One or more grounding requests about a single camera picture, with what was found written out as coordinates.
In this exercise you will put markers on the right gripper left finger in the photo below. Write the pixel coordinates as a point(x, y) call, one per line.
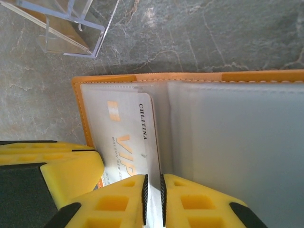
point(114, 204)

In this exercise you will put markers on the clear acrylic card stand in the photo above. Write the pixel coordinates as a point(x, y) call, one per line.
point(95, 23)

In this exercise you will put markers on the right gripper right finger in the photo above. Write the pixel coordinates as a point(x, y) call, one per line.
point(194, 206)

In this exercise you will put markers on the white VIP card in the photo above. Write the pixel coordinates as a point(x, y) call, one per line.
point(128, 133)

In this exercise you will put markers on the orange leather card holder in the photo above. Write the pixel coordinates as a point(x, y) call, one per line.
point(237, 142)

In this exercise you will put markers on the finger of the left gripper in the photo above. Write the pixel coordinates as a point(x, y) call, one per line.
point(35, 146)
point(71, 173)

